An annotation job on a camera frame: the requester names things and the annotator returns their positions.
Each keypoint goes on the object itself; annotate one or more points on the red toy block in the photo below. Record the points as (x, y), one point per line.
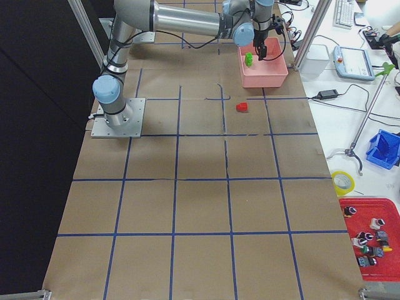
(242, 107)

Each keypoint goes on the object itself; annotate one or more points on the blue storage bin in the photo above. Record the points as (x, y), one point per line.
(384, 149)

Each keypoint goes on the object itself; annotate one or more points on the white keyboard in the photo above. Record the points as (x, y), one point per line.
(343, 14)

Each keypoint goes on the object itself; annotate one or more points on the aluminium frame post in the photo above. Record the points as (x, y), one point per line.
(315, 22)

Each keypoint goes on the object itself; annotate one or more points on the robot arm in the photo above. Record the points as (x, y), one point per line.
(244, 22)

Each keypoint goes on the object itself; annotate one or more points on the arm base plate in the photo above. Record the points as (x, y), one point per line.
(143, 37)
(126, 124)

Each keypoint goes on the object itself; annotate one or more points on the pink plastic box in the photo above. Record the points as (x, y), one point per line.
(263, 74)

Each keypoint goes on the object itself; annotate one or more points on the black power adapter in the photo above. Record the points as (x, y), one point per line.
(327, 94)

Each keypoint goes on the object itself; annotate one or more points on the teach pendant tablet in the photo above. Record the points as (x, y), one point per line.
(352, 63)

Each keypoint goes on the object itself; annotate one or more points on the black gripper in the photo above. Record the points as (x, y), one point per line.
(260, 35)

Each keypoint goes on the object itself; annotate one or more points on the red parts tray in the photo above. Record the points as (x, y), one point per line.
(373, 226)

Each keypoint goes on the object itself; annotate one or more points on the reacher grabber tool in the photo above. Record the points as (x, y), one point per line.
(349, 152)

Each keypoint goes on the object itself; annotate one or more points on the yellow tape roll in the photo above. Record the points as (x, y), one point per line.
(343, 183)

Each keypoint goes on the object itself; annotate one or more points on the green toy block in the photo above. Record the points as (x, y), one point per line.
(248, 59)

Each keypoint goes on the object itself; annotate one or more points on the brown paper table cover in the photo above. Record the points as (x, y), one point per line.
(209, 203)

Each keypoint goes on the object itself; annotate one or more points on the white square device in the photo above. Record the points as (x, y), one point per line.
(316, 60)

